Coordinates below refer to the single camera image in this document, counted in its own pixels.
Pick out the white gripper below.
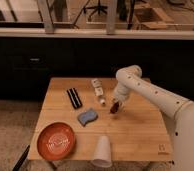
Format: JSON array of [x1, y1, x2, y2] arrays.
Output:
[[111, 86, 129, 110]]

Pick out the dark red pepper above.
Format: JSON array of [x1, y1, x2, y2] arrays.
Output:
[[110, 102, 119, 114]]

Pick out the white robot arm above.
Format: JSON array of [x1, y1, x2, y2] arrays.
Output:
[[114, 65, 194, 171]]

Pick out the orange ceramic bowl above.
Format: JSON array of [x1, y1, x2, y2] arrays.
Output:
[[37, 122, 76, 161]]

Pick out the small white bottle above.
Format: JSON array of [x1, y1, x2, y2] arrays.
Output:
[[91, 78, 105, 105]]

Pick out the blue sponge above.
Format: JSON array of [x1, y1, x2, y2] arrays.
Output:
[[77, 108, 98, 127]]

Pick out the black striped rectangular block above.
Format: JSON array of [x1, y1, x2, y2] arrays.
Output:
[[67, 88, 82, 109]]

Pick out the white foam cup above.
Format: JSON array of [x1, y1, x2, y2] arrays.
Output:
[[91, 135, 112, 168]]

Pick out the cardboard box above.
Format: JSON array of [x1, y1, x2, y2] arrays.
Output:
[[134, 3, 174, 30]]

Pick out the black office chair base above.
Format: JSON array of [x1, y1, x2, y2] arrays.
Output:
[[82, 0, 107, 21]]

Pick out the black table leg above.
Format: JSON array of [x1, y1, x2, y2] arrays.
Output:
[[12, 145, 30, 171]]

